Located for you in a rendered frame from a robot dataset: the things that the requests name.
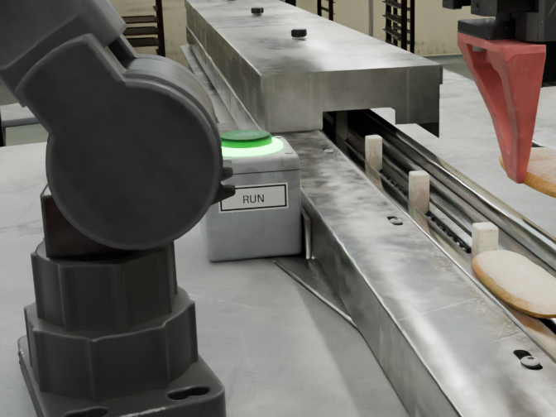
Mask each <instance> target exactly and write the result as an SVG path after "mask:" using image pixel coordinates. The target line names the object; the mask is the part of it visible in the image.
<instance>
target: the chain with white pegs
mask: <svg viewBox="0 0 556 417"><path fill-rule="evenodd" d="M323 121H324V122H325V123H326V124H327V125H328V126H329V127H331V128H332V129H333V130H334V131H335V132H336V133H337V134H338V135H339V136H340V137H341V138H342V139H343V140H344V141H345V142H346V143H347V144H348V145H349V146H351V147H352V148H353V149H354V150H355V151H356V152H357V153H358V154H359V155H360V156H362V157H363V158H364V159H365V160H366V161H367V162H368V163H369V164H370V165H372V166H373V167H374V168H375V169H376V170H377V171H378V172H379V173H380V174H381V175H383V176H384V177H385V178H386V179H387V180H388V181H389V182H390V183H391V184H393V185H394V186H395V187H396V188H397V189H398V190H399V191H400V192H401V193H402V194H403V195H404V196H405V197H406V198H407V199H408V200H409V201H410V202H411V203H413V204H414V205H415V206H416V207H417V208H418V209H419V210H420V211H421V212H422V213H424V214H425V215H426V216H427V217H428V218H429V219H430V220H431V221H432V222H434V223H435V224H436V225H437V226H438V227H439V228H440V229H441V230H442V231H443V232H445V233H446V234H447V235H448V236H449V237H450V238H451V239H452V240H453V241H455V242H456V243H457V244H458V245H459V246H460V247H461V248H462V249H463V250H464V251H465V252H466V253H467V254H468V255H469V256H470V257H471V258H472V259H473V258H474V257H475V256H477V255H479V254H481V253H483V252H489V251H497V250H498V227H497V226H496V225H494V224H493V223H491V222H488V223H474V224H473V225H472V248H470V247H469V246H468V245H467V244H465V242H464V241H463V240H462V239H461V238H460V237H459V236H458V235H456V234H455V233H453V231H452V230H451V229H450V228H448V227H447V226H446V225H445V224H444V223H442V221H440V220H439V219H438V218H437V217H436V216H435V215H434V214H432V213H431V212H430V211H429V174H428V173H427V172H426V171H424V170H419V171H410V173H409V192H408V191H407V190H406V189H404V187H403V186H401V185H400V184H399V183H398V182H397V181H395V180H394V179H393V178H392V177H391V176H390V175H389V174H387V173H386V172H385V171H384V170H383V169H382V138H381V137H380V136H379V135H370V136H366V137H365V146H366V153H365V152H364V151H362V150H361V149H360V148H359V147H358V146H357V145H355V144H354V143H353V142H352V141H351V140H349V138H348V111H347V110H342V111H333V124H332V123H331V122H330V121H329V120H328V119H327V118H326V117H324V116H323ZM538 319H539V320H540V321H541V322H542V323H543V324H544V325H545V326H546V327H548V328H549V329H550V330H551V331H552V332H553V333H554V334H555V335H556V323H555V322H554V321H553V320H552V319H542V318H538Z"/></svg>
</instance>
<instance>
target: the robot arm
mask: <svg viewBox="0 0 556 417"><path fill-rule="evenodd" d="M464 6H471V14H473V15H478V16H481V17H493V18H477V19H462V20H458V47H459V50H460V51H461V53H462V55H463V58H464V59H465V62H466V64H467V67H468V68H469V70H470V72H471V75H472V77H473V79H474V81H475V83H476V85H477V88H478V90H479V92H480V94H481V96H482V99H483V101H484V103H485V104H486V107H487V110H488V112H489V113H490V115H491V120H492V123H493V126H494V129H495V133H496V138H497V141H498V145H499V147H500V151H501V156H502V160H503V163H504V166H505V169H506V174H507V177H508V178H509V179H511V180H513V181H515V182H516V183H517V184H523V183H524V182H525V175H526V171H527V167H528V164H529V159H530V152H531V146H532V141H533V135H534V125H535V120H536V115H537V110H538V104H539V95H540V89H541V84H542V78H543V73H544V63H545V58H546V45H545V44H541V43H538V42H536V41H556V0H443V1H442V7H443V8H447V9H451V10H456V9H462V7H464ZM127 27H128V25H127V24H126V22H125V21H124V20H123V19H122V18H121V16H120V15H119V14H118V12H117V11H116V9H115V8H114V7H113V5H112V4H111V3H110V2H109V1H108V0H0V81H1V82H2V83H3V84H4V86H5V87H6V88H7V90H8V91H9V92H10V93H11V95H12V96H13V97H14V98H15V99H16V100H17V101H18V103H19V104H20V105H21V106H22V108H24V107H25V106H27V107H28V108H29V110H30V111H31V112H32V113H33V115H34V116H35V117H36V119H37V120H38V121H39V122H40V124H41V125H42V126H43V127H44V128H45V129H46V130H47V132H48V133H49V136H48V139H47V144H46V178H47V182H48V183H47V184H46V186H45V188H44V189H43V190H42V192H41V194H40V199H41V213H42V221H43V229H44V237H43V241H42V242H41V243H40V244H39V245H38V246H37V248H36V250H35V251H34V252H32V253H31V268H32V275H33V283H34V291H35V298H36V301H35V302H34V303H32V304H29V305H27V306H25V307H24V308H23V309H24V316H25V323H26V335H24V336H22V337H20V338H19V339H18V340H17V346H18V356H19V364H20V368H21V370H22V375H23V377H24V380H25V383H26V386H27V389H28V391H29V394H30V397H31V401H32V404H33V405H34V408H35V411H36V415H37V417H227V413H226V398H225V386H224V384H223V383H222V382H221V381H220V380H219V379H218V377H217V376H216V375H215V374H214V372H213V371H212V370H211V368H210V367H209V366H208V364H207V363H206V362H205V361H204V359H203V358H202V357H201V356H200V355H199V351H198V338H197V324H196V312H195V301H194V300H191V299H190V298H189V295H188V293H187V292H186V291H185V290H184V289H183V288H181V287H180V286H178V282H177V279H176V266H175V243H174V240H176V239H179V238H180V237H182V236H184V235H185V234H186V233H187V232H189V231H190V230H191V229H192V228H193V227H194V226H195V225H196V224H197V223H198V222H199V221H200V220H201V219H202V217H203V216H204V215H205V214H206V213H207V211H208V209H209V207H210V206H211V205H213V204H216V203H218V202H220V201H222V200H225V199H227V198H230V197H232V196H233V195H235V193H236V188H235V184H234V183H233V182H223V180H226V179H228V178H231V177H232V176H233V170H232V162H231V161H230V160H224V159H223V148H222V142H221V137H220V133H219V130H218V126H217V123H216V116H215V110H214V107H213V102H212V99H211V98H210V96H209V93H208V91H207V89H206V88H205V87H204V85H203V84H202V82H201V81H200V80H199V79H198V78H197V77H196V76H195V75H194V74H193V73H192V72H191V71H190V70H189V69H187V68H185V67H184V66H183V65H181V64H180V63H178V62H176V61H173V60H171V59H169V58H165V57H162V56H158V55H149V54H138V53H136V51H135V50H134V49H133V47H132V46H131V44H130V43H129V42H128V40H127V39H126V38H125V36H124V35H123V34H122V33H123V32H124V31H125V30H126V28H127Z"/></svg>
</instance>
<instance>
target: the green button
mask: <svg viewBox="0 0 556 417"><path fill-rule="evenodd" d="M220 137H221V142H222V147H226V148H233V149H247V148H256V147H262V146H268V145H270V144H272V135H271V134H270V133H269V132H266V131H262V130H237V131H230V132H225V133H223V134H221V135H220Z"/></svg>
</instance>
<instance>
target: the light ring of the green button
mask: <svg viewBox="0 0 556 417"><path fill-rule="evenodd" d="M272 141H273V142H272V144H270V145H268V146H262V147H256V148H247V149H233V148H226V147H222V148H223V156H258V155H264V154H268V153H272V152H275V151H278V150H280V149H281V148H282V147H283V143H282V141H280V140H279V139H277V138H274V137H272Z"/></svg>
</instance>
